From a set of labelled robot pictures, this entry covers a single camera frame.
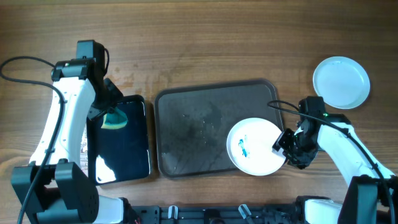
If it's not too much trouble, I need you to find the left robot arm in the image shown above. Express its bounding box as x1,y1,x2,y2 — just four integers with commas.
11,58,131,223

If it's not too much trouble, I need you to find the dark brown serving tray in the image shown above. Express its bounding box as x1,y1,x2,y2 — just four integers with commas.
154,79,284,179

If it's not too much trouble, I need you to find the black water tray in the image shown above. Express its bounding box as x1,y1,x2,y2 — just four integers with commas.
86,95,152,185

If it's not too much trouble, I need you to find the left black cable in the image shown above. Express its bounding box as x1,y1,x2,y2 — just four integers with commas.
0,55,111,224

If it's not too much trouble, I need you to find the white plate back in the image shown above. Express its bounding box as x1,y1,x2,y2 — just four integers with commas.
312,56,371,110

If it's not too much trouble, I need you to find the green yellow sponge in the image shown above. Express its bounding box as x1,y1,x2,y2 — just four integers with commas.
101,108,128,129

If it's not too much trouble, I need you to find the right black cable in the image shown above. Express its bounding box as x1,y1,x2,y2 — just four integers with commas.
267,100,396,224

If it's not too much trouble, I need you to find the white plate front stained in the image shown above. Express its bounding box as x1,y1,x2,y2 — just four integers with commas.
226,118,286,176

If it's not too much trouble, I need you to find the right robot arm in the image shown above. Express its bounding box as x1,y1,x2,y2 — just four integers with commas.
273,113,397,223

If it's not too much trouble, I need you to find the black cable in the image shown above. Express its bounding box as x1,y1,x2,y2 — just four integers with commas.
267,100,396,224
0,55,111,224

